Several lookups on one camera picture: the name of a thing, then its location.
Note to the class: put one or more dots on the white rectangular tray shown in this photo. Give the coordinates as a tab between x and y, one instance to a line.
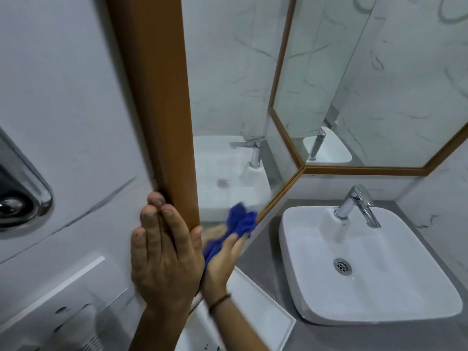
256	314

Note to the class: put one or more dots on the white wall dispenser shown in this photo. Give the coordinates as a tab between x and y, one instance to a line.
65	307

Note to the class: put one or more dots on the white ceramic sink basin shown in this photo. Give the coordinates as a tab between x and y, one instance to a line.
384	274

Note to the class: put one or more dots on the person's right hand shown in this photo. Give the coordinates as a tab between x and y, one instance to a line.
217	274

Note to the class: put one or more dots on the brown thread wristband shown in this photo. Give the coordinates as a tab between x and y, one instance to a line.
219	302

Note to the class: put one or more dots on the chrome wall hand dryer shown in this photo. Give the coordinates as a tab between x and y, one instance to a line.
22	193

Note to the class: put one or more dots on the chrome sink drain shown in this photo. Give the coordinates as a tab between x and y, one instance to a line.
342	266

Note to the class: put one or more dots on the blue cleaning cloth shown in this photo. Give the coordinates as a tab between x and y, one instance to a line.
239	220

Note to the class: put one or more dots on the person's right fingers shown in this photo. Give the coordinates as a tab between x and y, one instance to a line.
236	244

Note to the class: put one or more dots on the person's left middle finger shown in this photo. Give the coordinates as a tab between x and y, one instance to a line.
158	202

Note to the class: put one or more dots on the wooden framed mirror cabinet door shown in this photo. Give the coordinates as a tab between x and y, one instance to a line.
157	87

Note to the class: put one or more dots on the chrome sink faucet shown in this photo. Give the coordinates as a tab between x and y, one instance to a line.
356	202

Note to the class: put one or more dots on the wooden framed wall mirror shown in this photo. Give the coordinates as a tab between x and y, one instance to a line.
384	87

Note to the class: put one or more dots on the person's left hand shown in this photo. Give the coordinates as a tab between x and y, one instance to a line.
166	263

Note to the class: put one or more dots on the person's left thumb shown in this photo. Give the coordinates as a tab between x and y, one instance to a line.
196	240

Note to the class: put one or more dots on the person's left little finger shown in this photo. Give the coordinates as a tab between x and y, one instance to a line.
139	241

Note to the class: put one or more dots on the person's right forearm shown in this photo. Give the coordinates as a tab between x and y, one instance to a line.
237	330

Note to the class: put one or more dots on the person's left forearm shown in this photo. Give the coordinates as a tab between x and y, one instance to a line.
161	330

